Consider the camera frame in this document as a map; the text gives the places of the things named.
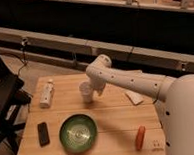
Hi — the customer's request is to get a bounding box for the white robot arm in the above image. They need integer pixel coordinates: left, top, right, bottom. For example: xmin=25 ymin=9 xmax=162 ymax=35
xmin=86 ymin=54 xmax=194 ymax=155

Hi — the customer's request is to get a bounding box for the wooden table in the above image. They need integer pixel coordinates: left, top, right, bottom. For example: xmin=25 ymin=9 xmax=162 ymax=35
xmin=17 ymin=74 xmax=165 ymax=155

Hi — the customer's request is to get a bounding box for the green bowl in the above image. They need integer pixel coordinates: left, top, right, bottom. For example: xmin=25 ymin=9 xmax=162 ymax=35
xmin=59 ymin=114 xmax=97 ymax=155

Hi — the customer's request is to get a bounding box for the orange carrot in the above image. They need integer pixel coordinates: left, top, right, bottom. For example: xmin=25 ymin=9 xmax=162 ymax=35
xmin=135 ymin=126 xmax=145 ymax=150

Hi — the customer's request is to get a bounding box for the black remote control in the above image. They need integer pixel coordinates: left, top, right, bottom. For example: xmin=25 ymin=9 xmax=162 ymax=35
xmin=38 ymin=122 xmax=50 ymax=146

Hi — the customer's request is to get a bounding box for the black chair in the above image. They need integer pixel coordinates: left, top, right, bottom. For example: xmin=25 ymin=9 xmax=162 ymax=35
xmin=0 ymin=58 xmax=31 ymax=154

